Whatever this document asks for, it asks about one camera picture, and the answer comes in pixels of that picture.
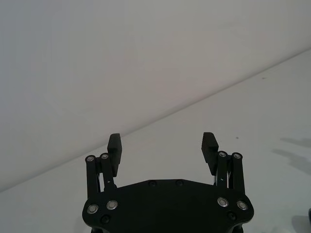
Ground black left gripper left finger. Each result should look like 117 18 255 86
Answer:
85 133 123 199

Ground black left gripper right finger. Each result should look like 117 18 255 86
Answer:
201 132 246 195

